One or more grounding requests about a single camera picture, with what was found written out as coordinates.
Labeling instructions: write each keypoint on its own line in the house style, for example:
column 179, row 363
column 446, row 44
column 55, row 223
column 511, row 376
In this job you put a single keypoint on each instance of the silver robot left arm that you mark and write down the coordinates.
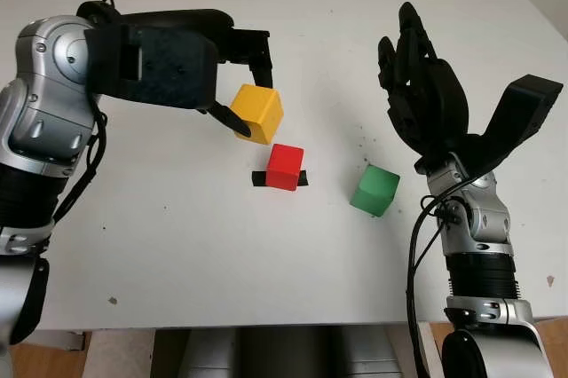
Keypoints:
column 44, row 120

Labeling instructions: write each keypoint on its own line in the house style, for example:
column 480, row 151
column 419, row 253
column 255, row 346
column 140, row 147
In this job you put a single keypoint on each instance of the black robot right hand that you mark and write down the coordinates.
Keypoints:
column 430, row 103

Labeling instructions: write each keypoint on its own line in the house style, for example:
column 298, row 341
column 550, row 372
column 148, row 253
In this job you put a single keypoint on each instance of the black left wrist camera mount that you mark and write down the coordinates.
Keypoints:
column 173, row 72

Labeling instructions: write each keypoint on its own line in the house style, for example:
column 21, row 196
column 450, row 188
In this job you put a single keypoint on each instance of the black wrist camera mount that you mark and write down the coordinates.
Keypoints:
column 515, row 116
column 173, row 72

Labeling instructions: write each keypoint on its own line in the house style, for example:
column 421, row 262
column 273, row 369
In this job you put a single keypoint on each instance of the green wooden block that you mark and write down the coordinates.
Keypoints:
column 375, row 191

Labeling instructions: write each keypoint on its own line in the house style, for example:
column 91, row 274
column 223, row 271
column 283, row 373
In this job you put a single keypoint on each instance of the grey robot torso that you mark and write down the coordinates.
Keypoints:
column 275, row 351

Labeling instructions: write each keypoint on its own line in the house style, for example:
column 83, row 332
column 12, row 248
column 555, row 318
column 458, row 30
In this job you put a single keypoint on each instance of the yellow wooden block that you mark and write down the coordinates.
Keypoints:
column 257, row 112

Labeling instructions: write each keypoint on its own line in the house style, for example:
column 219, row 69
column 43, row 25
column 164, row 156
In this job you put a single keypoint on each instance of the black tape strip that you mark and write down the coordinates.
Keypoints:
column 257, row 179

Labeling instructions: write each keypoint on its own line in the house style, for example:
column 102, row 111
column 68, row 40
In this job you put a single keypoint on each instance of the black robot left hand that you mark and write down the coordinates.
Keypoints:
column 177, row 16

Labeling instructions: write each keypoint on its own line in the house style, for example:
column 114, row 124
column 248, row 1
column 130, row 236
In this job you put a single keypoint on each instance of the red wooden block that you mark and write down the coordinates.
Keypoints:
column 286, row 167

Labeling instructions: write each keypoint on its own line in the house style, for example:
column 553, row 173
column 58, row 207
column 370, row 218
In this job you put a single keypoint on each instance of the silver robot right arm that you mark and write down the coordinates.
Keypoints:
column 483, row 227

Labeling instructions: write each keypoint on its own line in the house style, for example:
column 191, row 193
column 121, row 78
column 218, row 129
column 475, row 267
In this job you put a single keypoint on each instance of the white table leg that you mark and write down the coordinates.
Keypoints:
column 432, row 342
column 115, row 356

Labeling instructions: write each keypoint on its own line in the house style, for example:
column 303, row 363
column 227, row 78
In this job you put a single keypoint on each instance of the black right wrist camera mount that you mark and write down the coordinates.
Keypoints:
column 515, row 116

